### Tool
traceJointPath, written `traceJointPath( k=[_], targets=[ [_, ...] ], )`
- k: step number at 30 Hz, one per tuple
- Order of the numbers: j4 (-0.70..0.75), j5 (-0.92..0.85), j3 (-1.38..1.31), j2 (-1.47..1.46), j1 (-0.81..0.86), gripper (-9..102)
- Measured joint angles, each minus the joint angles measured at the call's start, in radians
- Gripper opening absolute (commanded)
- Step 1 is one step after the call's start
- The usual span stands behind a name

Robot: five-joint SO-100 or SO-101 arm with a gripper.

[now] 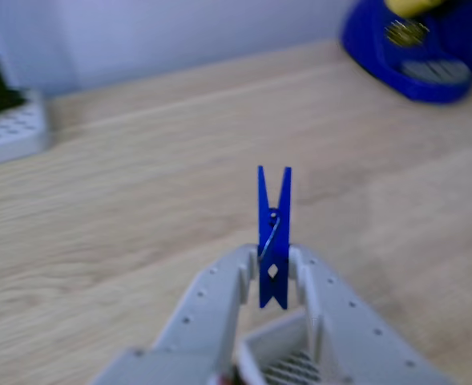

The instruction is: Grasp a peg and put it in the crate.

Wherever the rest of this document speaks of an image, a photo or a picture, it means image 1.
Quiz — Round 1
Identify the blue clothes peg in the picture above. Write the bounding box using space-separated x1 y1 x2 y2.
257 164 293 311

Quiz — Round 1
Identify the white slatted crate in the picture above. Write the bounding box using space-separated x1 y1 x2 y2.
236 310 324 385

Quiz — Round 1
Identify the white perforated tray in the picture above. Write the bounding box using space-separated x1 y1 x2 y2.
0 87 51 168

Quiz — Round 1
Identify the blue soldering iron stand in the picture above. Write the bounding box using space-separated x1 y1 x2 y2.
338 0 472 105

